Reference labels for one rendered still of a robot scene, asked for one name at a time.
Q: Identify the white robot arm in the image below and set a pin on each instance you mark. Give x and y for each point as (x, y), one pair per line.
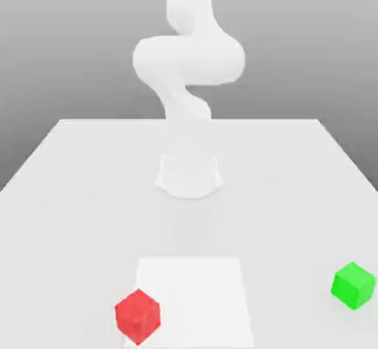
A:
(189, 59)

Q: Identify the small red cube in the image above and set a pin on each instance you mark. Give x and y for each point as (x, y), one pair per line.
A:
(137, 316)

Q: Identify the small green cube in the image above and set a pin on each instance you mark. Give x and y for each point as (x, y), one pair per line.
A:
(353, 285)

